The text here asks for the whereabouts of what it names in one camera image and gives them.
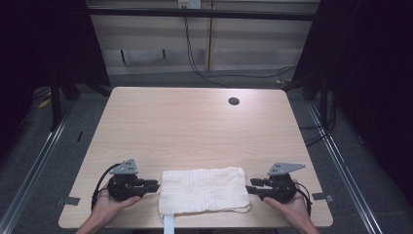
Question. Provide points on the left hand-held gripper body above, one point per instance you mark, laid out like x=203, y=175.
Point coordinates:
x=125, y=185

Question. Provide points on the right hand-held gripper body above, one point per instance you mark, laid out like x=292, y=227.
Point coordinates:
x=281, y=185

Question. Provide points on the white muslin cloth with tag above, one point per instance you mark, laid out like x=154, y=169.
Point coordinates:
x=203, y=190

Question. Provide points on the person's left hand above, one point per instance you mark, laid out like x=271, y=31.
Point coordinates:
x=108, y=204

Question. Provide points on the person's right hand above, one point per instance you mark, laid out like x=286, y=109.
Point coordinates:
x=290, y=209

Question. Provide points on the grey tape strip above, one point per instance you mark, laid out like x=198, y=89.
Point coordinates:
x=68, y=201
x=323, y=197

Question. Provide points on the black metal stand leg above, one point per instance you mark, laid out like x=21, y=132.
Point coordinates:
x=56, y=104

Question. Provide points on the yellow floor tape piece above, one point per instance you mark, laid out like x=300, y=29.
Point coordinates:
x=44, y=103

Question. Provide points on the black curtain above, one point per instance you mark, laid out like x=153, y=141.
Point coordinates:
x=367, y=81
x=39, y=48

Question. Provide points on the black horizontal metal bar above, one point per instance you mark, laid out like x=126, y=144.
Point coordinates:
x=195, y=13

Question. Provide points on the metal floor rail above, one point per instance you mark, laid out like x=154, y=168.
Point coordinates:
x=344, y=169
x=32, y=169

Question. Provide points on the white wall socket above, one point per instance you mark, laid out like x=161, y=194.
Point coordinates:
x=190, y=3

